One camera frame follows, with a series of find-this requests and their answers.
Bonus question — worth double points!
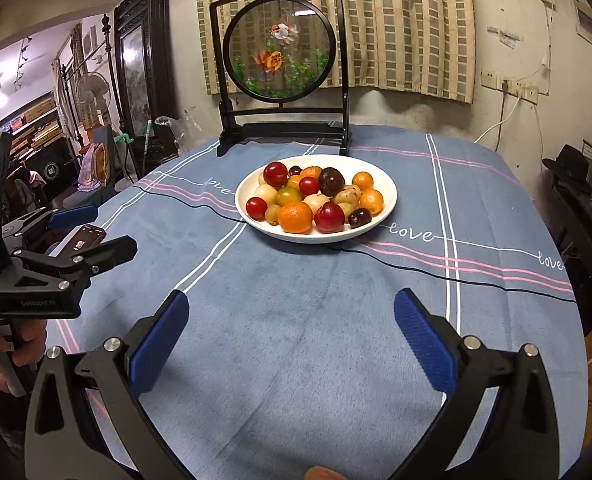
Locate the wooden storage shelf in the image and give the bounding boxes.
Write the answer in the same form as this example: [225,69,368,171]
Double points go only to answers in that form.
[3,95,64,148]

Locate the framed wall picture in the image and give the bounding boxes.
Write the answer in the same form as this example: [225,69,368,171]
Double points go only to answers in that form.
[571,0,592,53]

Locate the large dark purple passion fruit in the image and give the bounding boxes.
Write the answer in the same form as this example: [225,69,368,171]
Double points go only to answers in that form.
[319,167,346,197]

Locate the electric standing fan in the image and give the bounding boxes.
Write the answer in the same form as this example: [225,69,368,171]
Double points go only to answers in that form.
[76,72,111,111]

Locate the white power cable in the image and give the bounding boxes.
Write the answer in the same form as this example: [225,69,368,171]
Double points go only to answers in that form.
[473,91,523,143]

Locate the large mandarin orange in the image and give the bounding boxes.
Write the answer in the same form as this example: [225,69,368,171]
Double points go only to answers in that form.
[278,202,314,234]

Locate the pale yellow passion fruit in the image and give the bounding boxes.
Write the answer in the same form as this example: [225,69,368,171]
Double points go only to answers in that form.
[303,193,331,214]

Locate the round goldfish table screen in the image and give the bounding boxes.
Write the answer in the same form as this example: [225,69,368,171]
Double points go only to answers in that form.
[209,0,352,158]

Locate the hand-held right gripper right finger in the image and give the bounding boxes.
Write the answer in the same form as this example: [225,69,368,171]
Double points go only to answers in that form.
[393,287,561,480]

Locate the checked beige curtain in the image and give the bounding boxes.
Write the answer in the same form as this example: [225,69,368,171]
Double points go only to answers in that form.
[196,0,477,106]

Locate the red apple on plate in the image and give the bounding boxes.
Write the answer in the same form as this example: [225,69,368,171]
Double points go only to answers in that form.
[314,201,346,233]

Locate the blue striped tablecloth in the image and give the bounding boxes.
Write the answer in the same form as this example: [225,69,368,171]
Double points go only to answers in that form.
[43,125,589,480]

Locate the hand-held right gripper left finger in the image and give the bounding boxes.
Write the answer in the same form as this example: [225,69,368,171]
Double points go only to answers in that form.
[23,289,192,480]

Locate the black hat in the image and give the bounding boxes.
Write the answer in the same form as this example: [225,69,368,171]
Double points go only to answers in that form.
[542,144,592,181]

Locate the white round plate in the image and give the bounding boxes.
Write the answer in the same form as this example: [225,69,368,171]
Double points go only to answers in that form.
[234,154,398,244]

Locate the clear plastic bag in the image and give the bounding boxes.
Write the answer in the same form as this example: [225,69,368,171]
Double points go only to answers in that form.
[153,110,197,156]

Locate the black smartphone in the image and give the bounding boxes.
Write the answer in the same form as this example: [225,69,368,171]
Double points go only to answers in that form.
[56,225,108,256]

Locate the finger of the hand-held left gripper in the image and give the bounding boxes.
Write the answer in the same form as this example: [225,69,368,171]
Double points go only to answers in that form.
[11,235,138,289]
[3,204,100,249]

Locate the person's left hand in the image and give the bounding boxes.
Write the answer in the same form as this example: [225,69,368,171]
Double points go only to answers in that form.
[0,317,48,387]

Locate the white double wall socket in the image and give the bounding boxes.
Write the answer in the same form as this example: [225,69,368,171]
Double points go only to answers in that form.
[501,79,539,103]

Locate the dark wood framed panel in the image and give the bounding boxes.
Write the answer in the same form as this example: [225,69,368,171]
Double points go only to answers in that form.
[113,0,177,166]

